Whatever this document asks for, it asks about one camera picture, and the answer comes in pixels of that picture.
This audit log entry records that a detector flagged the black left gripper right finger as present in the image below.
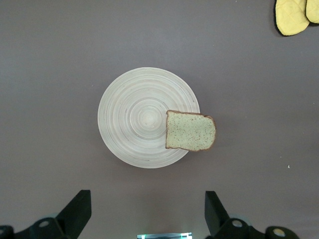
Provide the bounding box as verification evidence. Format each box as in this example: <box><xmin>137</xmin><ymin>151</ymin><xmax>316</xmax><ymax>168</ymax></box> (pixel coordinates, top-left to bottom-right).
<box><xmin>204</xmin><ymin>191</ymin><xmax>269</xmax><ymax>239</ymax></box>

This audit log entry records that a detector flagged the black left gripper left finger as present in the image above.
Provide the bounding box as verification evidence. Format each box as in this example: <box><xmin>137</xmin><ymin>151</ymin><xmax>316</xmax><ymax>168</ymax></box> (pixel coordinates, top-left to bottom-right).
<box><xmin>14</xmin><ymin>190</ymin><xmax>92</xmax><ymax>239</ymax></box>

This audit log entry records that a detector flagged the brown-crusted bread slice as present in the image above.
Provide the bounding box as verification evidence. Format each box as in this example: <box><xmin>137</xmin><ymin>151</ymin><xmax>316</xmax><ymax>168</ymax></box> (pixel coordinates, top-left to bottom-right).
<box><xmin>165</xmin><ymin>110</ymin><xmax>217</xmax><ymax>152</ymax></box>

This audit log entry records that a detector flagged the round light wooden plate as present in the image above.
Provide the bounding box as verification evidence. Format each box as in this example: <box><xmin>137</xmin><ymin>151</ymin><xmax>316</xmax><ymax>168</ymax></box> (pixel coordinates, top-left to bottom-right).
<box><xmin>97</xmin><ymin>66</ymin><xmax>199</xmax><ymax>169</ymax></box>

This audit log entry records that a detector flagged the brown table cover sheet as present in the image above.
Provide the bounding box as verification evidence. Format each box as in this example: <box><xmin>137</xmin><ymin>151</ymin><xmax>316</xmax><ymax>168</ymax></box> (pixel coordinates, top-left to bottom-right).
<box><xmin>0</xmin><ymin>0</ymin><xmax>319</xmax><ymax>239</ymax></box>

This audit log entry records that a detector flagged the yellow quilted oven mitt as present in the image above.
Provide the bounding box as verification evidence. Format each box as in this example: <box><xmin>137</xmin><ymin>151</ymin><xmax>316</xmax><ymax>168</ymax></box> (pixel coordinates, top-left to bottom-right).
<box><xmin>273</xmin><ymin>0</ymin><xmax>311</xmax><ymax>37</ymax></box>
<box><xmin>305</xmin><ymin>0</ymin><xmax>319</xmax><ymax>24</ymax></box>

